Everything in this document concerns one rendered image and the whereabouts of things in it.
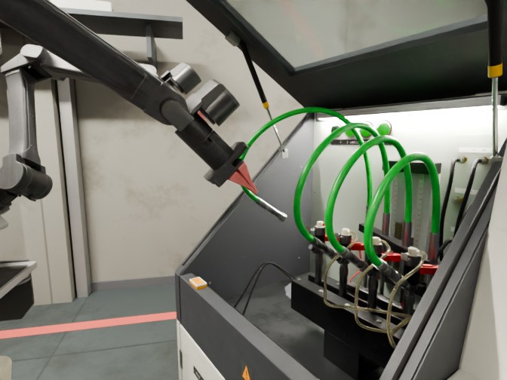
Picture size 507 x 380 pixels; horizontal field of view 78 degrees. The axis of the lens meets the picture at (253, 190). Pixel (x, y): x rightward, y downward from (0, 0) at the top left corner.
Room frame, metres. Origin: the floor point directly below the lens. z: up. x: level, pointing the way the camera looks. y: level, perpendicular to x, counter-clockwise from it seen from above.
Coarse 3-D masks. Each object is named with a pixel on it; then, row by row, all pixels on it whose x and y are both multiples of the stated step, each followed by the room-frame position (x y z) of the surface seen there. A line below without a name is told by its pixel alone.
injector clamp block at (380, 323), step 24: (312, 288) 0.74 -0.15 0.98; (336, 288) 0.74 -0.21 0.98; (312, 312) 0.72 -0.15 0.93; (336, 312) 0.66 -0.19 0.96; (360, 312) 0.63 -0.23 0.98; (336, 336) 0.66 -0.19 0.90; (360, 336) 0.61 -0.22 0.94; (384, 336) 0.56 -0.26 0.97; (336, 360) 0.65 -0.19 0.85; (360, 360) 0.61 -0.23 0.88; (384, 360) 0.56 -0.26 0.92
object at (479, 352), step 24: (504, 168) 0.50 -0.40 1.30; (504, 192) 0.49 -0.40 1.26; (504, 216) 0.48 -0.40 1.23; (504, 240) 0.47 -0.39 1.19; (504, 264) 0.46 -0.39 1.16; (480, 288) 0.48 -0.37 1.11; (504, 288) 0.45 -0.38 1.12; (480, 312) 0.47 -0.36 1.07; (504, 312) 0.44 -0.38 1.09; (480, 336) 0.46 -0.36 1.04; (504, 336) 0.43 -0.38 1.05; (480, 360) 0.45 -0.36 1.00; (504, 360) 0.42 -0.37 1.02
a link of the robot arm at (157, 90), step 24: (0, 0) 0.41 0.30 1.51; (24, 0) 0.42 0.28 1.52; (48, 0) 0.45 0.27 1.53; (24, 24) 0.43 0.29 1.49; (48, 24) 0.44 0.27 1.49; (72, 24) 0.45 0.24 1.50; (48, 48) 0.45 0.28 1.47; (72, 48) 0.46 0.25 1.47; (96, 48) 0.47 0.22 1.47; (96, 72) 0.48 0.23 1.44; (120, 72) 0.50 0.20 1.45; (144, 72) 0.51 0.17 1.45; (144, 96) 0.52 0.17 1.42; (168, 96) 0.54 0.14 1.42
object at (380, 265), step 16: (400, 160) 0.54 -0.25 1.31; (432, 176) 0.60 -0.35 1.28; (384, 192) 0.51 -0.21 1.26; (432, 192) 0.62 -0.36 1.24; (432, 208) 0.62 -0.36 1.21; (368, 224) 0.49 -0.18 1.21; (432, 224) 0.62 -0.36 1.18; (368, 240) 0.49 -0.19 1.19; (432, 240) 0.62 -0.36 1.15; (368, 256) 0.50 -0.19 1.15; (432, 256) 0.62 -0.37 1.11; (384, 272) 0.52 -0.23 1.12
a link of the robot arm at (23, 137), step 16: (16, 64) 0.97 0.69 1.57; (32, 64) 0.97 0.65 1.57; (16, 80) 0.96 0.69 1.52; (32, 80) 1.00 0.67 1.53; (16, 96) 0.93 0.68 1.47; (32, 96) 0.97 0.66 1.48; (16, 112) 0.91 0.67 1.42; (32, 112) 0.94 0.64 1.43; (16, 128) 0.88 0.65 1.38; (32, 128) 0.91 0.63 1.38; (16, 144) 0.86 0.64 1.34; (32, 144) 0.88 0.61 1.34; (16, 160) 0.81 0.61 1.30; (32, 160) 0.86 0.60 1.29; (0, 176) 0.80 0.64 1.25; (16, 176) 0.79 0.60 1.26; (48, 176) 0.88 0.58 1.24; (16, 192) 0.80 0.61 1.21; (48, 192) 0.87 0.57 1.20
